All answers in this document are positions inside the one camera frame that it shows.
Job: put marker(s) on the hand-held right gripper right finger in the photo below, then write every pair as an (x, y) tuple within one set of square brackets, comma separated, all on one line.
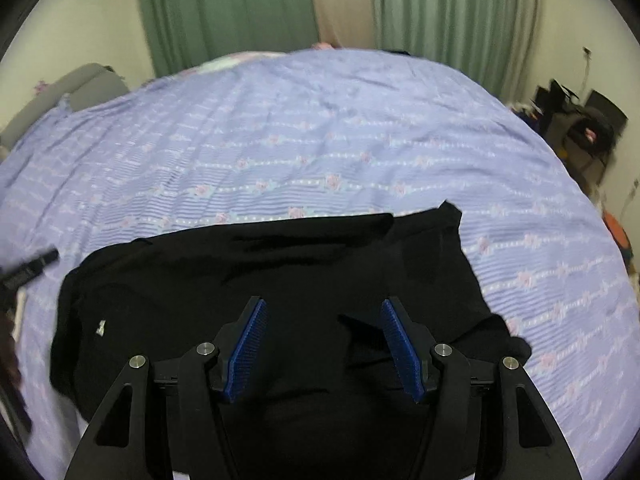
[(400, 350)]

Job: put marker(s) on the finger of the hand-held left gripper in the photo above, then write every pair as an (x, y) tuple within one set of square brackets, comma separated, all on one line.
[(32, 266)]

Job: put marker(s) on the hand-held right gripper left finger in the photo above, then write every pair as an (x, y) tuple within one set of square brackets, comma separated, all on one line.
[(247, 350)]

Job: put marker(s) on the black pants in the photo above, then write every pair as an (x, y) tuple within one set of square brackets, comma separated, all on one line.
[(300, 270)]

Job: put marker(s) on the purple floral bed sheet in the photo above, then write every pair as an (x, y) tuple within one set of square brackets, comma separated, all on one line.
[(320, 135)]

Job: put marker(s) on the orange cloth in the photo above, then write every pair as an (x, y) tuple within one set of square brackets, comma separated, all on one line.
[(616, 230)]

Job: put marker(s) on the black backpack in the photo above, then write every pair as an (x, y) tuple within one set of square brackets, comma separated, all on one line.
[(587, 145)]

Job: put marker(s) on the black bag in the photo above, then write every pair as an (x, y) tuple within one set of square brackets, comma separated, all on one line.
[(547, 110)]

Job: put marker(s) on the white pillow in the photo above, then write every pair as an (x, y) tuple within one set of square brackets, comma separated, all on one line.
[(235, 62)]

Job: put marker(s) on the pink cloth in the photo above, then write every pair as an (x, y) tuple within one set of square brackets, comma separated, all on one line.
[(325, 45)]

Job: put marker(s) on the beige curtain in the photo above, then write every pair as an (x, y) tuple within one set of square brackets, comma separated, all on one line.
[(340, 0)]

